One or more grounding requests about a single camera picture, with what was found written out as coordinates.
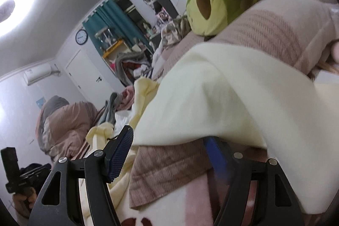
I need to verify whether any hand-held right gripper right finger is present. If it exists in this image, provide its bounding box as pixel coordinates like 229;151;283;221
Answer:
203;135;313;226

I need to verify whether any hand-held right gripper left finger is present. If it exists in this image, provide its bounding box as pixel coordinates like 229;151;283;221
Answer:
29;125;135;226

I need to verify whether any cream zip jacket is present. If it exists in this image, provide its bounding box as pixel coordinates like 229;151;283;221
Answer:
134;42;339;214

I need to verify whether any pile of clothes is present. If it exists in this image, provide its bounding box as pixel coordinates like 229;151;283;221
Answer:
113;51;155;85

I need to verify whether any person's left hand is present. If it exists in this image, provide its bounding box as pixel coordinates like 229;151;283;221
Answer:
12;186;38;218

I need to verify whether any pale yellow cloth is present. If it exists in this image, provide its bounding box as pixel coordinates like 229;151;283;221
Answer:
79;77;159;226

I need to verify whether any pink striped blanket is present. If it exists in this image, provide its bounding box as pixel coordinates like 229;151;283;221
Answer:
75;140;92;160

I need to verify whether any grey-green cloth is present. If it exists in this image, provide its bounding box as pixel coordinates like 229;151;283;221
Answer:
101;92;119;127

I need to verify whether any pink knitted cloth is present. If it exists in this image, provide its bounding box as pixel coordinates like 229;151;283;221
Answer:
129;139;215;210

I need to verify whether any pink and white fleece blanket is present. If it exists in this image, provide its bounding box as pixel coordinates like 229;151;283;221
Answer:
117;176;220;226

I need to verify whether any bundled pink quilt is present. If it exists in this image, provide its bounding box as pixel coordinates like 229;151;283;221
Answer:
36;100;99;160

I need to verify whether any grey blanket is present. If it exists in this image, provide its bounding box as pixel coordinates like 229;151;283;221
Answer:
39;95;70;116

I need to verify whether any white door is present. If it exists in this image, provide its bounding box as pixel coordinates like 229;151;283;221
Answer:
65;49;117;101

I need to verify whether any white air conditioner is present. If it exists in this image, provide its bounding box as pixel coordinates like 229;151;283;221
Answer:
23;63;61;86

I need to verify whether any yellow wooden rack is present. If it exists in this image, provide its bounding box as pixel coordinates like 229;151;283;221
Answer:
101;39;125;59

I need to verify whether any teal curtain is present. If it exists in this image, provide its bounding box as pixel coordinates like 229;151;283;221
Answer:
82;0;154;57

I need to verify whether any camouflage cloth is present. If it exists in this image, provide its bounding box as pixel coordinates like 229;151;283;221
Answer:
160;14;192;45

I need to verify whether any pink knitted pillow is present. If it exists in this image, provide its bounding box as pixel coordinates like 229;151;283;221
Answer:
156;0;339;78

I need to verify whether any round ceiling lamp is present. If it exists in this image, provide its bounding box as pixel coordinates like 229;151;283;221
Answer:
0;0;40;37

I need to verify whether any blue wall sticker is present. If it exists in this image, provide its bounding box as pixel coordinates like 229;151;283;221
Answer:
35;97;47;110

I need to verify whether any round wall clock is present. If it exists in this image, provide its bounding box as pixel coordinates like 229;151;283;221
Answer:
75;29;88;45

